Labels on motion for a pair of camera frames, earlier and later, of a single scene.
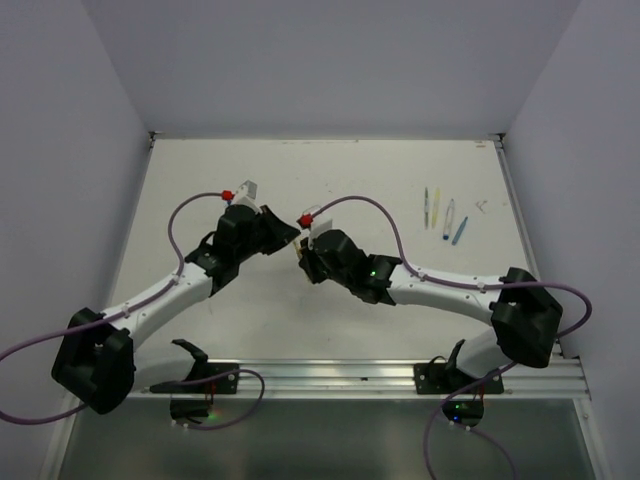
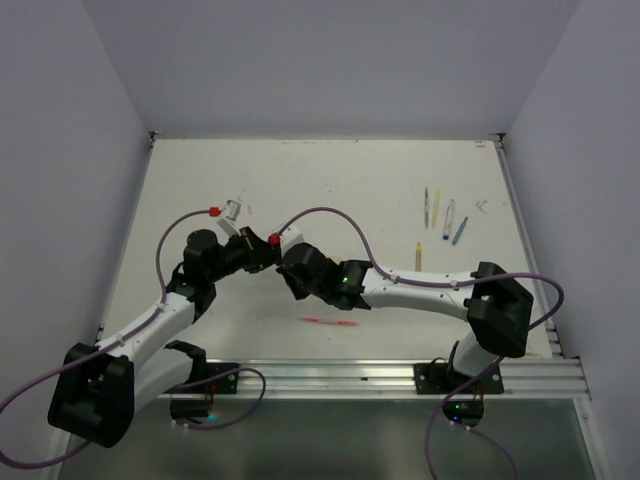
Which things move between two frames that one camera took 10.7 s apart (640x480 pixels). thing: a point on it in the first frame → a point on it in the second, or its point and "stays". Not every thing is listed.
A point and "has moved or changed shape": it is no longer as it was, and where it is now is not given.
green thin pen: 426,209 stays
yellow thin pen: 435,207 stays
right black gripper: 307,263 → 296,291
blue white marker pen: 448,219 stays
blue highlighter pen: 457,235 stays
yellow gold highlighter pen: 297,246 has moved or changed shape
